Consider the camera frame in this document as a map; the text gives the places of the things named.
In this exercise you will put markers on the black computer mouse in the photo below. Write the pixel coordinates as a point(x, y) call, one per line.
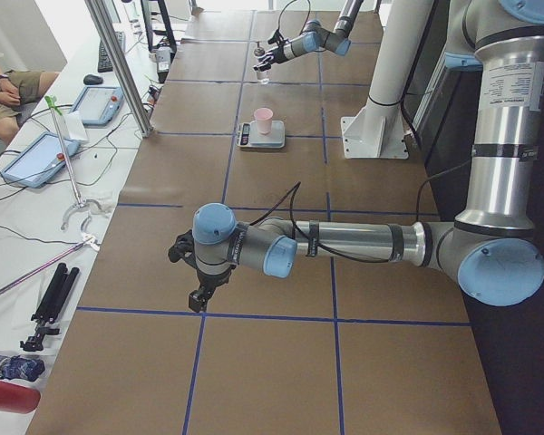
point(92, 79)

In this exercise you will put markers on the glass sauce bottle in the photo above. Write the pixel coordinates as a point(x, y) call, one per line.
point(262, 77)

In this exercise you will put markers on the red water bottle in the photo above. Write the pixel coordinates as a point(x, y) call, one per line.
point(18, 399)

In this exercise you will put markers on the white paper sheet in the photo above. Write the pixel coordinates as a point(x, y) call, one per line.
point(74, 126)

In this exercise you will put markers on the silver kitchen scale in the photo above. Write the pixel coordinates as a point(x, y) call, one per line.
point(249, 137)

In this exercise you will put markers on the black keyboard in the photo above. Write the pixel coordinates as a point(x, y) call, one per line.
point(104, 63)

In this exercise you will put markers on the person in brown shirt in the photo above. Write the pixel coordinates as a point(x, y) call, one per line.
point(18, 88)

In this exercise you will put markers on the black folded tripod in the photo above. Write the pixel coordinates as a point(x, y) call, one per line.
point(50, 307)

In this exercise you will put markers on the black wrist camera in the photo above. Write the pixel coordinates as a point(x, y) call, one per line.
point(276, 38)
point(183, 249)

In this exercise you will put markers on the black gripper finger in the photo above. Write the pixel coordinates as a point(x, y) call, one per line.
point(199, 299)

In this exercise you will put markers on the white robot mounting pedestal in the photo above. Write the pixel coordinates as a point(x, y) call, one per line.
point(376, 131)

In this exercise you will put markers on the far blue teach pendant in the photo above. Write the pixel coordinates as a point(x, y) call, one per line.
point(97, 105)

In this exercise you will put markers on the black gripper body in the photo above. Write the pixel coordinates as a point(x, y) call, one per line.
point(276, 53)
point(209, 280)

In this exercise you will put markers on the aluminium frame post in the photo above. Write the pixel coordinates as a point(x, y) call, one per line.
point(104, 27)

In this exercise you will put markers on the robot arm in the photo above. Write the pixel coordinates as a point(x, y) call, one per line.
point(487, 248)
point(313, 36)

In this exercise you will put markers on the blue teach pendant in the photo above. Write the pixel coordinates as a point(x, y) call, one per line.
point(38, 163)
point(97, 105)

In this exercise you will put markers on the pink plastic cup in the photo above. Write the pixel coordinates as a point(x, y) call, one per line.
point(263, 118)

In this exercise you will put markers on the near blue teach pendant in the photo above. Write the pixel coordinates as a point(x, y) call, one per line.
point(38, 163)

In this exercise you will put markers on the pink thin rod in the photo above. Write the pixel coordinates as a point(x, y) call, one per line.
point(89, 240)

